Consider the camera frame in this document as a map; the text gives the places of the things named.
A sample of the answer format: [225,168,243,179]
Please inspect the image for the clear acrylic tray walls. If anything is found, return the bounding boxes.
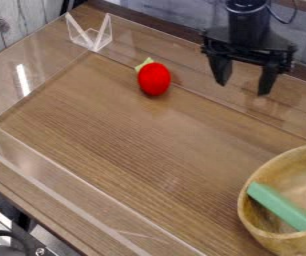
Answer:
[0,8,306,256]

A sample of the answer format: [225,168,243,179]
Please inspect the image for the red plush strawberry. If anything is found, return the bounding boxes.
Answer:
[135,57,171,96]

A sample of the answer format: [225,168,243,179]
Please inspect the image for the black metal bracket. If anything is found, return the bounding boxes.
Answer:
[11,224,59,256]

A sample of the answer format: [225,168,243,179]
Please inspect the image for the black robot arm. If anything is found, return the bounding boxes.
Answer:
[202,0,298,96]

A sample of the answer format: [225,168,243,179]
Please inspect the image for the brown wooden bowl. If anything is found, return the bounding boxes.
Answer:
[238,145,306,256]

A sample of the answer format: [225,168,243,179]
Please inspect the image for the clear acrylic corner bracket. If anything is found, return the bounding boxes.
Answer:
[66,13,114,53]

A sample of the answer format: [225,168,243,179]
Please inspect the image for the green rectangular stick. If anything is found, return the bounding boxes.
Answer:
[247,182,306,231]

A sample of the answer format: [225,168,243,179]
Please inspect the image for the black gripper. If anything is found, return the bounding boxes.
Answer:
[201,27,298,96]

